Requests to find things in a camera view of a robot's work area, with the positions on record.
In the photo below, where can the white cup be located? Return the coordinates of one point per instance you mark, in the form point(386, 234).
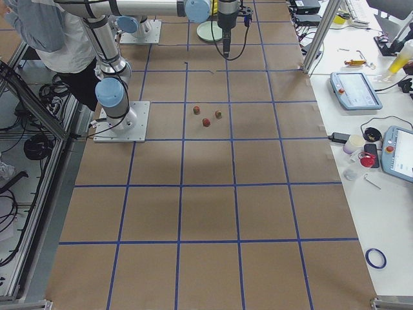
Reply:
point(354, 143)

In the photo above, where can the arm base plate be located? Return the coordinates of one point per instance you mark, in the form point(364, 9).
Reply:
point(132, 128)
point(147, 33)

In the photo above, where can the strawberry one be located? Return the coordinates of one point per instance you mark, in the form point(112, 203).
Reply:
point(196, 109)

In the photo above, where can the teach pendant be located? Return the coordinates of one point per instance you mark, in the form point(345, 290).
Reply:
point(396, 156)
point(354, 91)

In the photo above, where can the gold handled tool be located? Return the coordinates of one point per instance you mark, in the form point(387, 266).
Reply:
point(355, 62)

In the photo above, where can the teach pendant far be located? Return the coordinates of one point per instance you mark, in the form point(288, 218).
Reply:
point(354, 91)

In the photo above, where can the yellow bottle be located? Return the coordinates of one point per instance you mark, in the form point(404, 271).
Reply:
point(401, 59)

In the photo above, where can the strawberry three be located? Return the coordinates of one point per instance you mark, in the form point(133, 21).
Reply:
point(206, 122)

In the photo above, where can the person in white shirt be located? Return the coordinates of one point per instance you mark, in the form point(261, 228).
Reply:
point(60, 41)

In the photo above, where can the red round object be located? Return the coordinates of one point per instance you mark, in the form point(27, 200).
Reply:
point(367, 160)

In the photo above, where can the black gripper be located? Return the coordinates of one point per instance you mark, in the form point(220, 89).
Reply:
point(224, 20)

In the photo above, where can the light green plate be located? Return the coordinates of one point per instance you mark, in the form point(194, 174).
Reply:
point(209, 31)

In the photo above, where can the aluminium frame post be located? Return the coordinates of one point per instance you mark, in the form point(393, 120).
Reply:
point(326, 21)

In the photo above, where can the teach pendant near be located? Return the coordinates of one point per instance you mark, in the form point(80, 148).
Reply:
point(396, 156)

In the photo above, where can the blue tape roll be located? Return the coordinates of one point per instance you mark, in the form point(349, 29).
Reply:
point(375, 258)

